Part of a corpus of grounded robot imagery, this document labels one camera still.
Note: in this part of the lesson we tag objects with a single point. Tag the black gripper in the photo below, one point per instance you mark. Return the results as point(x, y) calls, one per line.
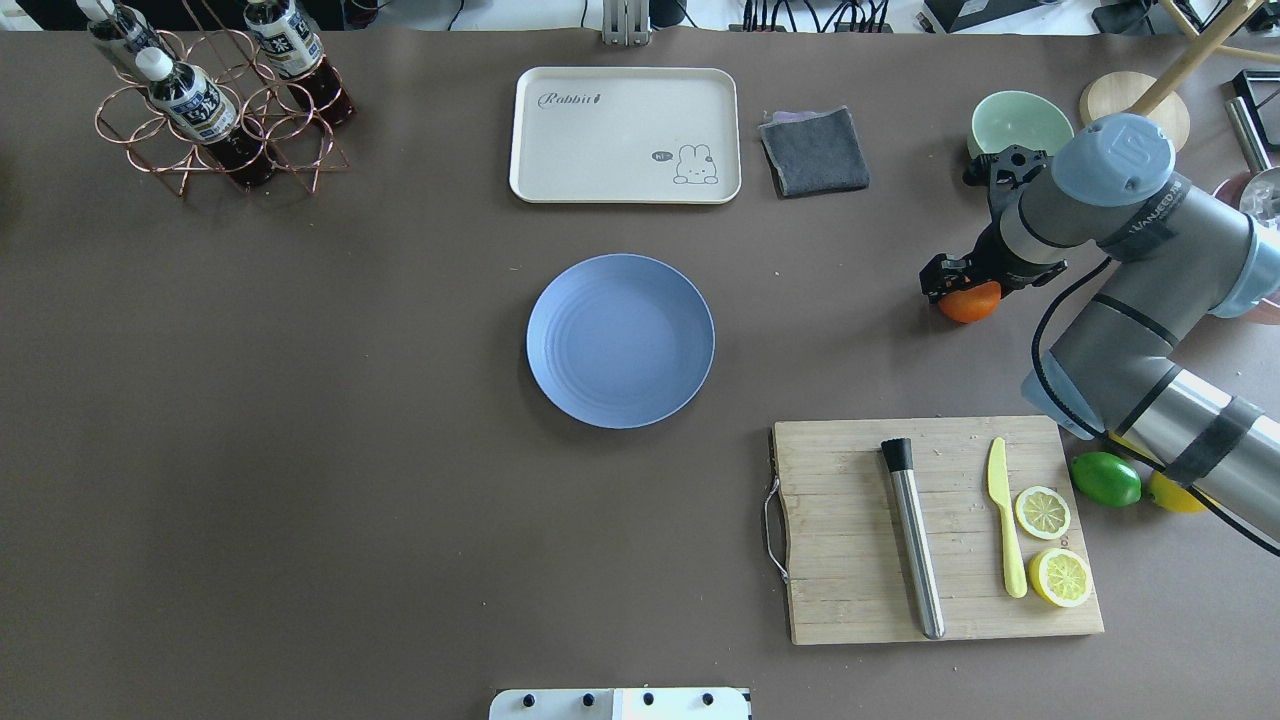
point(988, 250)

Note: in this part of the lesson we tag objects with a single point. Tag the orange mandarin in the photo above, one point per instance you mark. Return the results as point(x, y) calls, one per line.
point(973, 304)

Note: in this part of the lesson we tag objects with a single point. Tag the blue plate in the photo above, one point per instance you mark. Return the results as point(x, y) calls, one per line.
point(620, 341)

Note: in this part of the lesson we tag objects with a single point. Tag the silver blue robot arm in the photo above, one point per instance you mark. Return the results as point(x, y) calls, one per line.
point(1180, 254)

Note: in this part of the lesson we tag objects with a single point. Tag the green ceramic bowl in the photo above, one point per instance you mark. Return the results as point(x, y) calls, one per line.
point(1014, 117)

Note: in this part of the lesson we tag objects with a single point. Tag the steel muddler with black tip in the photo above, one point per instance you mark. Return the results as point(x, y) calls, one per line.
point(898, 458)

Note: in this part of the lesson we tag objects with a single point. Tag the grey folded cloth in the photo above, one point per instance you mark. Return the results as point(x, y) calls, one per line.
point(814, 152)

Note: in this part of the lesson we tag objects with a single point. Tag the wooden cup tree stand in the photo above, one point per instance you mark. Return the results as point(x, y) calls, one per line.
point(1155, 97)

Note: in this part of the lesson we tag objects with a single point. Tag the wooden cutting board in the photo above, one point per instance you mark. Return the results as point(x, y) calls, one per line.
point(848, 576)

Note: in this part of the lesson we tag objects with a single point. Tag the green lime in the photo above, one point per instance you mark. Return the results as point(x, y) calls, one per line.
point(1106, 478)

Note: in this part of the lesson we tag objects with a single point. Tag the lemon half slice upper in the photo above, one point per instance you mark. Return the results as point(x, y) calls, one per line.
point(1042, 513)

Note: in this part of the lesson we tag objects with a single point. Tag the lemon half slice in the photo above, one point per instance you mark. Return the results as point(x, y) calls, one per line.
point(1042, 513)
point(1060, 577)

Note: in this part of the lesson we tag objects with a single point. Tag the yellow lemon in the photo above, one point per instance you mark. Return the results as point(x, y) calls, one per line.
point(1168, 495)

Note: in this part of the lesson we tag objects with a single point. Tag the yellow plastic knife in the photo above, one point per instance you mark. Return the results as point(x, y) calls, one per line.
point(998, 489)

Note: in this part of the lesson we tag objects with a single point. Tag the steel ice scoop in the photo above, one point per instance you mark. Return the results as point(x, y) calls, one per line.
point(1256, 194)

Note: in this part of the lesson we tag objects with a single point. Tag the lemon half slice lower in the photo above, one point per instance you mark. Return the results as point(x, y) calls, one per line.
point(1060, 577)

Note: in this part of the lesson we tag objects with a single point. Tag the cream rabbit tray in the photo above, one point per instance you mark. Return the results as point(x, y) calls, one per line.
point(625, 135)

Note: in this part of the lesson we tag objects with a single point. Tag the tea bottle white cap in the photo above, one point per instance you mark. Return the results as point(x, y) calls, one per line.
point(200, 110)

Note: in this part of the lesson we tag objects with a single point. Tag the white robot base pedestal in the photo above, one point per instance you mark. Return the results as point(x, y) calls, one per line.
point(623, 703)

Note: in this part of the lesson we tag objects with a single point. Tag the copper wire bottle rack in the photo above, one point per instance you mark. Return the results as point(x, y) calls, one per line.
point(244, 103)

